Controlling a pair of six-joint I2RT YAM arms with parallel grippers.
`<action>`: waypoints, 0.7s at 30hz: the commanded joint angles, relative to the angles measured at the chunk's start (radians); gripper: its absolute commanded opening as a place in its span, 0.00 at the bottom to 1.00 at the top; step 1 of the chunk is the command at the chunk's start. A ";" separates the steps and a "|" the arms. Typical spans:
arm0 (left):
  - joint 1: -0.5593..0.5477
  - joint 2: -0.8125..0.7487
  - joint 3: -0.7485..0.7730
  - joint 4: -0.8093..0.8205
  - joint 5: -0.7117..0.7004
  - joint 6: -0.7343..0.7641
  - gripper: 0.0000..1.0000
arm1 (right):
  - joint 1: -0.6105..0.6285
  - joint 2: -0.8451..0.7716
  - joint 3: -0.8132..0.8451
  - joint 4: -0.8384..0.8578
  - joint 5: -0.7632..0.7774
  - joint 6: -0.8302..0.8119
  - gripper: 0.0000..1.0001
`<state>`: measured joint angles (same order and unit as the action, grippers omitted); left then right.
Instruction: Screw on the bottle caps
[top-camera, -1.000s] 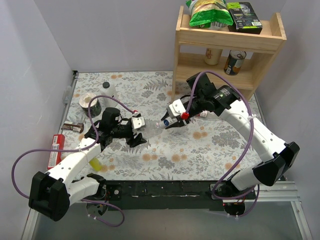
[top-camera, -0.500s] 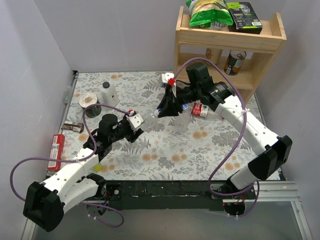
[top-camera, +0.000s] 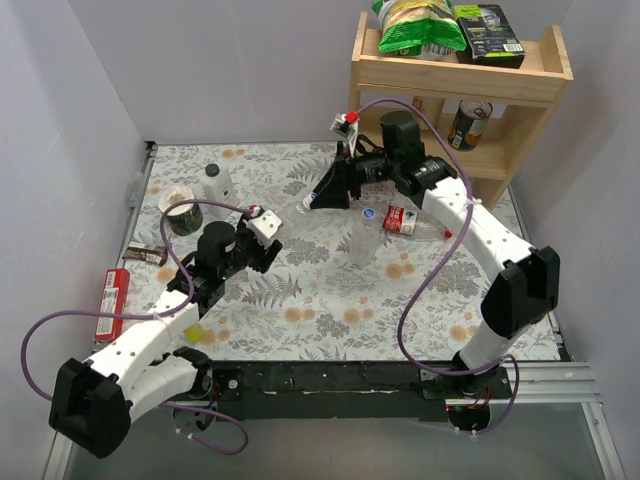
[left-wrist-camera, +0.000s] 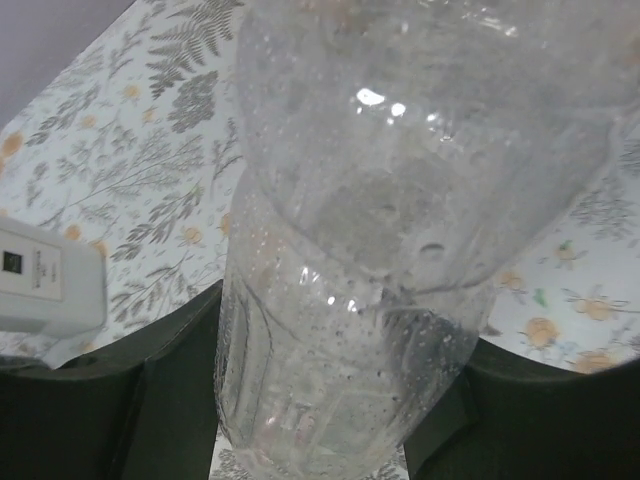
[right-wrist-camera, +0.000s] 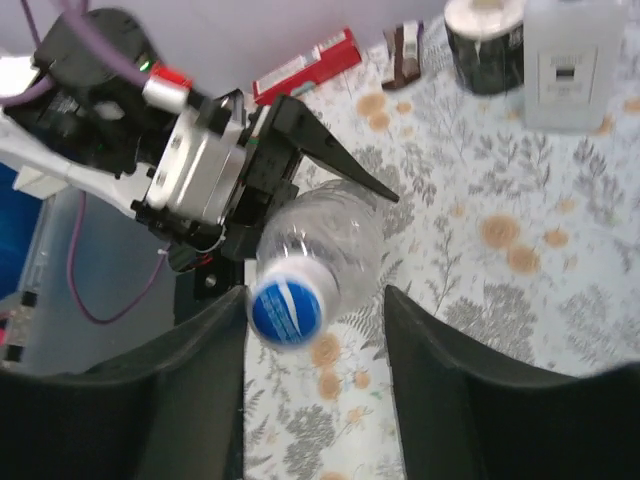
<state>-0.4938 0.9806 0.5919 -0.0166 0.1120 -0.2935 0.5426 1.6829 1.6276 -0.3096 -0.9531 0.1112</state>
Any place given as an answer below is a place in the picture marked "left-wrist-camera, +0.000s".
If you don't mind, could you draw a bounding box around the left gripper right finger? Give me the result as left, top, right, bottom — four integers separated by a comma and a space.
404, 340, 639, 479

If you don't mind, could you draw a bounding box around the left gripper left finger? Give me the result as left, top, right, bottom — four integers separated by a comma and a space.
1, 282, 222, 479

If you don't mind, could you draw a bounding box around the clear bottle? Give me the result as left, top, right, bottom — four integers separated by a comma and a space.
216, 1, 639, 479

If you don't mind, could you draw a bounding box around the white square bottle black cap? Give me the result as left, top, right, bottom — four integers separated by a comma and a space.
1, 217, 107, 339

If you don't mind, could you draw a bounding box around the floral table mat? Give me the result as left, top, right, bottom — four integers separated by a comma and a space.
0, 0, 640, 480

